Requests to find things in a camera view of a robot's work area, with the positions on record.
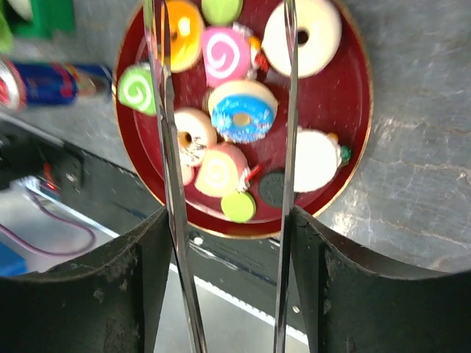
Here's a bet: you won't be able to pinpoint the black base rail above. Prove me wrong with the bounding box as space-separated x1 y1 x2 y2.
0 113 310 332

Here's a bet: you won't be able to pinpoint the black sandwich cookie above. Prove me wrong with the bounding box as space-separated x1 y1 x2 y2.
258 169 285 208

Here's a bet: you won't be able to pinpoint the orange glazed donut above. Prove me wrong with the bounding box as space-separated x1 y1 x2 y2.
157 1 205 74

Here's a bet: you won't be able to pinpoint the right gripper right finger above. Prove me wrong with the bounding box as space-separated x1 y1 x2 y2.
291 208 470 352

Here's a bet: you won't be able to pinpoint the blue sprinkled donut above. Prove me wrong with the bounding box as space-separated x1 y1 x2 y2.
208 79 278 143

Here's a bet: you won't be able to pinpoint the metal tongs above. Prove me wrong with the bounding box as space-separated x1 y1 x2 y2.
143 1 299 352

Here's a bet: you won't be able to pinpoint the dark red round tray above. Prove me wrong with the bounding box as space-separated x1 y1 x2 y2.
115 1 374 238

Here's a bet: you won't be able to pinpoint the white ring donut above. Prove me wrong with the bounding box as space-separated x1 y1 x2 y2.
262 1 341 78

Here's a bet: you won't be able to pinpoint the green macaron upper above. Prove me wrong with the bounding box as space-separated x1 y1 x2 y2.
201 0 244 26

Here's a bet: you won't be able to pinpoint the green swirl cake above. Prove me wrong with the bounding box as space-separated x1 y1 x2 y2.
117 63 156 116

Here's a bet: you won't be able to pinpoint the green plastic basket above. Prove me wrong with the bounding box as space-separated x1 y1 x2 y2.
4 0 76 39

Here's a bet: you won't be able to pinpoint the green macaron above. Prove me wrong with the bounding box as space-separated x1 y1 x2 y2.
201 0 244 26
221 192 257 223

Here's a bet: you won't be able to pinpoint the pink swirl cake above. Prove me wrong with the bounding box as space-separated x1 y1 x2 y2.
202 26 252 88
194 143 249 198

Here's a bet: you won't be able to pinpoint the green macaron lower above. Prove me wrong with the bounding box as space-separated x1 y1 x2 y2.
221 192 257 223

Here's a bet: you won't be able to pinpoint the white cream cake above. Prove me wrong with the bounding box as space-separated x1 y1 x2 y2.
294 127 352 193

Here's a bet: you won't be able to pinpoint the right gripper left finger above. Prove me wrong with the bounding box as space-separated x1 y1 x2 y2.
1 210 172 352

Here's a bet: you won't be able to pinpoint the energy drink can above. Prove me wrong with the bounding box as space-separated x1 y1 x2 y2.
1 58 113 111

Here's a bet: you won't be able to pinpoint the toy napa cabbage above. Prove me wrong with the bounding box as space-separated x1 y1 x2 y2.
1 0 33 54

